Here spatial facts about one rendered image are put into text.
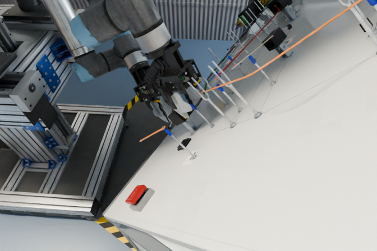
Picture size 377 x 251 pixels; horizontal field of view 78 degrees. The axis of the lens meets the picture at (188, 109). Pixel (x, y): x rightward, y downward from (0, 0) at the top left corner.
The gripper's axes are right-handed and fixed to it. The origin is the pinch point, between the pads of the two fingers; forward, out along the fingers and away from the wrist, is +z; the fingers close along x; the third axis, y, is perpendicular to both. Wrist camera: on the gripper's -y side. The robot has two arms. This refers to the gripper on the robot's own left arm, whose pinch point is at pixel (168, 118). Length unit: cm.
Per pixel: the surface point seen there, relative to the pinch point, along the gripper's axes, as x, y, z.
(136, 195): -7.2, 27.7, 13.2
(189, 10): 22, -201, -105
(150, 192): -4.9, 25.6, 14.3
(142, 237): -25.8, 6.7, 31.8
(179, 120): 6.4, 11.4, 2.4
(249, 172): 20.7, 43.4, 13.3
